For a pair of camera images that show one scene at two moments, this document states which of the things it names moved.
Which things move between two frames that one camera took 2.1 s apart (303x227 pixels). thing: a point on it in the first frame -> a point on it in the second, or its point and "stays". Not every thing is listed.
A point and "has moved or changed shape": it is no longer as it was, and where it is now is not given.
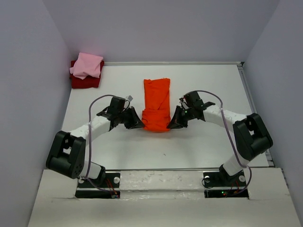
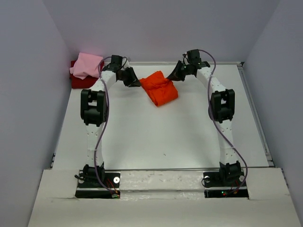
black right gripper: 177,120 -> 175,75
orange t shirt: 156,115 has moved or changed shape
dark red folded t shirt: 88,82 stays
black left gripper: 134,122 -> 133,81
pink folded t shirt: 86,65 stays
